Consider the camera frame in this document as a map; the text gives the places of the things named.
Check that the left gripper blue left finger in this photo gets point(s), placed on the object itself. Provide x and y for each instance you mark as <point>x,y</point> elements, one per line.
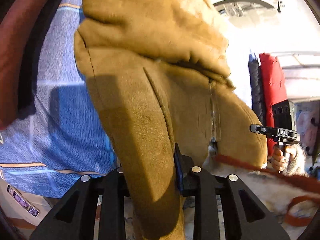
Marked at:
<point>73,217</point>

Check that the black quilted garment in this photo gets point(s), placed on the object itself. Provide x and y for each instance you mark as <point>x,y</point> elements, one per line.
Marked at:
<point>256,82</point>

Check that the blue checked bed sheet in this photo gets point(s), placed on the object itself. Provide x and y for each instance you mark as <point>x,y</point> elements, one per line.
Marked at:
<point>57,136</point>

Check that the maroon quilted down coat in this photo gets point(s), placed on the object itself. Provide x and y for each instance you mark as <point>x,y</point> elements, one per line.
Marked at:
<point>15,31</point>

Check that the brown suede shearling coat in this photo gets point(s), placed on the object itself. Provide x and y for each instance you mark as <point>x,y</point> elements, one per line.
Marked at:
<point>157,74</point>

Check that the white curved machine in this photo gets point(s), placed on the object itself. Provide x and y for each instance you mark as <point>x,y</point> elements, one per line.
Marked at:
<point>245,12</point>

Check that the person's right hand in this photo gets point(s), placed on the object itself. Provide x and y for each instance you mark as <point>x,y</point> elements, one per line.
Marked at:
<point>282,159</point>

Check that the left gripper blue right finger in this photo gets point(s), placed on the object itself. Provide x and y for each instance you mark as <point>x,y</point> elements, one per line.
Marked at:
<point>244,215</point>

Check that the red garment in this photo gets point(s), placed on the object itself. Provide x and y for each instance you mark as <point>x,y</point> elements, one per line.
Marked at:
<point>273,84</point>

